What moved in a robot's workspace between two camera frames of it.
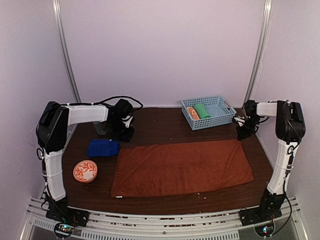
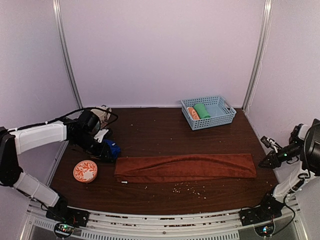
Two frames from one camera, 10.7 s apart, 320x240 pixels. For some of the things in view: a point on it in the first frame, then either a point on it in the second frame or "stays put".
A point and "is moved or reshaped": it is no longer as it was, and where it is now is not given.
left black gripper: (126, 138) → (101, 152)
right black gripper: (242, 134) → (274, 158)
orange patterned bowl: (85, 171) stays put
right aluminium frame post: (265, 26) stays put
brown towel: (145, 168) is moved or reshaped
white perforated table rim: (219, 226) stays put
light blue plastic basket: (221, 112) stays put
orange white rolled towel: (194, 114) stays put
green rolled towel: (201, 110) stays put
